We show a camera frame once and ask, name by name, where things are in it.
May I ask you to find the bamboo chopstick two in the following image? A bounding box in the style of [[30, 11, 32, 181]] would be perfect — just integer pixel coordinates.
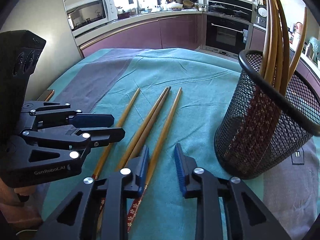
[[91, 88, 140, 180]]

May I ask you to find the bamboo chopstick six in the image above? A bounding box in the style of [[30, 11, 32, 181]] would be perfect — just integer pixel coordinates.
[[127, 87, 182, 232]]

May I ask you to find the bamboo chopstick four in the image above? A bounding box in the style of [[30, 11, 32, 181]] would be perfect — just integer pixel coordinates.
[[96, 86, 172, 231]]

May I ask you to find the bamboo chopstick three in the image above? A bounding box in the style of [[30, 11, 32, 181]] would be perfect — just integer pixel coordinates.
[[115, 87, 168, 171]]

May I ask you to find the black mesh cup holder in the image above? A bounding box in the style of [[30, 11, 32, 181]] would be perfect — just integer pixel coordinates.
[[214, 50, 319, 179]]

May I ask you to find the bamboo chopstick nine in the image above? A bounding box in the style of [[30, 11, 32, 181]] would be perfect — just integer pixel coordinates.
[[259, 0, 271, 77]]

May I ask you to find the bamboo chopstick five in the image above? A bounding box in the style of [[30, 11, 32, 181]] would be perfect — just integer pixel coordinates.
[[276, 0, 290, 96]]

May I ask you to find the bamboo chopstick eight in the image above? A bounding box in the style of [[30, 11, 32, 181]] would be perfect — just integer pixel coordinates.
[[265, 0, 278, 85]]

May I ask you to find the bamboo chopstick seven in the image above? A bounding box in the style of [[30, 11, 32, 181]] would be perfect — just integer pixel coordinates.
[[274, 0, 283, 92]]

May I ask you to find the pink sleeve left forearm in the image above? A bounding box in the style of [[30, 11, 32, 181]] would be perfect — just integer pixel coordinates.
[[1, 203, 43, 229]]

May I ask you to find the left hand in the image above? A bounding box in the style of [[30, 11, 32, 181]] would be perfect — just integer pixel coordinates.
[[0, 180, 37, 206]]

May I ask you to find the teal purple tablecloth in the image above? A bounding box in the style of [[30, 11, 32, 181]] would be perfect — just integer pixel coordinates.
[[41, 47, 320, 240]]

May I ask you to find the white microwave oven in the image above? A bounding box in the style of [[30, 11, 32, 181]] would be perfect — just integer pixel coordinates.
[[66, 0, 118, 37]]

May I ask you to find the grey refrigerator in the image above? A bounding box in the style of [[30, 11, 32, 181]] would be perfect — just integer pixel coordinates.
[[0, 0, 85, 100]]

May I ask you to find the black built-in oven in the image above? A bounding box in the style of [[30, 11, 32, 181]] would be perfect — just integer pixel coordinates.
[[204, 15, 253, 58]]

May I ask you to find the black stove hood unit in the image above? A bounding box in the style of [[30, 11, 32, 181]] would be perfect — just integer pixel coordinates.
[[208, 0, 257, 22]]

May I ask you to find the pink thermos jug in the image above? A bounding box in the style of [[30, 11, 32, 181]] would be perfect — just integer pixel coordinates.
[[294, 22, 303, 37]]

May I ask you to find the grey rice cooker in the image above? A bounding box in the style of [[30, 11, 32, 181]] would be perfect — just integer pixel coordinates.
[[255, 5, 267, 28]]

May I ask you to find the black camera box left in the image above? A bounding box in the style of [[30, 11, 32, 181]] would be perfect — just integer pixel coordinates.
[[1, 30, 46, 135]]

